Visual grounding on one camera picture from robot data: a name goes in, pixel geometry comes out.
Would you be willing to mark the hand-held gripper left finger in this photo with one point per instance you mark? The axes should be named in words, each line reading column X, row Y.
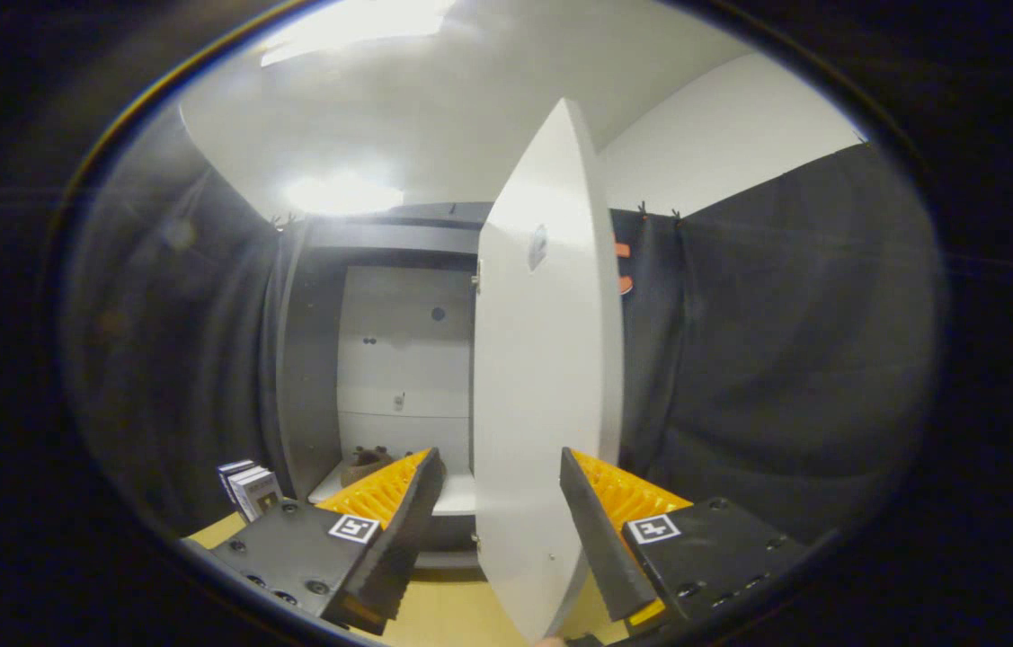
column 407, row 530

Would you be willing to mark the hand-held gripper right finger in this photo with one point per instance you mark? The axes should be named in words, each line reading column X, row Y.
column 596, row 530

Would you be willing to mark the grey felt shoe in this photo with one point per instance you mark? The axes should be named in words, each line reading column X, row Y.
column 367, row 463

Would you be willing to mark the grey shoe cabinet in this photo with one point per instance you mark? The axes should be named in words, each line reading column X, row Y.
column 313, row 359

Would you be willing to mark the stack of books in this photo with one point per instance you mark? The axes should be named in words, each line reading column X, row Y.
column 254, row 490

